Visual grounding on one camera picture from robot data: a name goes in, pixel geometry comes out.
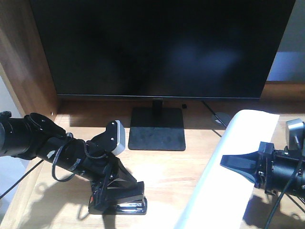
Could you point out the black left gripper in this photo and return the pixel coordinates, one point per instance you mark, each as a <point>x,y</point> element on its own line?
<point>112,183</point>

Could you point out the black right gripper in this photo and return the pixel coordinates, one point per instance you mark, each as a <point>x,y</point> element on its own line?
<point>256,167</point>

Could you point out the black stapler with orange button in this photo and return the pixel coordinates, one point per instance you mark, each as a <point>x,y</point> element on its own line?
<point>132,208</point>

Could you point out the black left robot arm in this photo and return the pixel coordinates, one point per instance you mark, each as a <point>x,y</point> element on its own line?
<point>35,135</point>

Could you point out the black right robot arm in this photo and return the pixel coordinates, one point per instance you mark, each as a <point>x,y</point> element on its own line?
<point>285,163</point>

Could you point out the black monitor stand base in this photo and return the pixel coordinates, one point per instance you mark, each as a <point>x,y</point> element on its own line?
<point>157,128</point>

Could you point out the black computer monitor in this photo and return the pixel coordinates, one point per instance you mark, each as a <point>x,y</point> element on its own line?
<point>193,49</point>

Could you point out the wooden shelf unit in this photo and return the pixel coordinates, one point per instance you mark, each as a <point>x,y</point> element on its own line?
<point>23,65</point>

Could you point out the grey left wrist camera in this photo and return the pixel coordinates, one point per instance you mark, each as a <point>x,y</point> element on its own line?
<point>121,139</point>

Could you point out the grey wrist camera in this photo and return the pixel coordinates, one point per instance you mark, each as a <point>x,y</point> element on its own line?
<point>121,139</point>
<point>295,134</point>

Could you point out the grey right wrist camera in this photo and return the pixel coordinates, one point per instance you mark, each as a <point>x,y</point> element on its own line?
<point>295,134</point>

